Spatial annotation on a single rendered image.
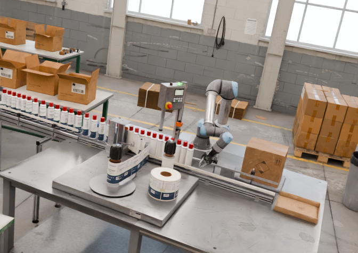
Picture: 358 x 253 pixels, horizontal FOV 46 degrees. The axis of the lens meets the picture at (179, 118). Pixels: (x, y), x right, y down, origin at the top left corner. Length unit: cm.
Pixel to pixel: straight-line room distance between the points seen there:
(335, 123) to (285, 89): 237
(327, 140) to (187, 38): 364
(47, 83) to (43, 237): 200
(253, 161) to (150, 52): 589
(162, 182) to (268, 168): 94
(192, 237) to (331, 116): 415
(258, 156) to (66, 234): 162
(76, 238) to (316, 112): 401
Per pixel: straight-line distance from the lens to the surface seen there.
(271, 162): 331
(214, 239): 264
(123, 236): 360
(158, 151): 334
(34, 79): 504
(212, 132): 315
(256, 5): 842
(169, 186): 277
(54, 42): 720
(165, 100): 321
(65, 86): 479
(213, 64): 863
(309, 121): 640
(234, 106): 765
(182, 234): 262
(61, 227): 367
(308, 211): 323
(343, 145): 655
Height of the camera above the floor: 228
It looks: 19 degrees down
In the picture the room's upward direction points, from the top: 9 degrees clockwise
